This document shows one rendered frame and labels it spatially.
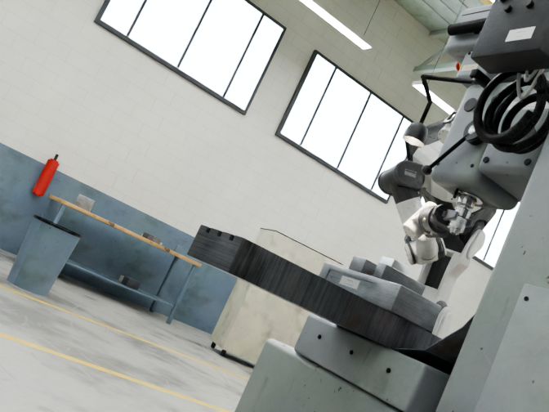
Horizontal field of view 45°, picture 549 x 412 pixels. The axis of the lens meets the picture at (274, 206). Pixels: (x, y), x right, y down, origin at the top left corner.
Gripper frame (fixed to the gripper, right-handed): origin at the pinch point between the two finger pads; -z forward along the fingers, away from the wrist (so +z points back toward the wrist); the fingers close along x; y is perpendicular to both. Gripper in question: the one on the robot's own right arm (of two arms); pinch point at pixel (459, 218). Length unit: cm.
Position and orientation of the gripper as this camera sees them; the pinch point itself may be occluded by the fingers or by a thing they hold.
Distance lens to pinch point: 193.9
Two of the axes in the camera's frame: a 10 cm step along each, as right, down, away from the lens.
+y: -4.2, 9.0, -1.2
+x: 8.8, 4.3, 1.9
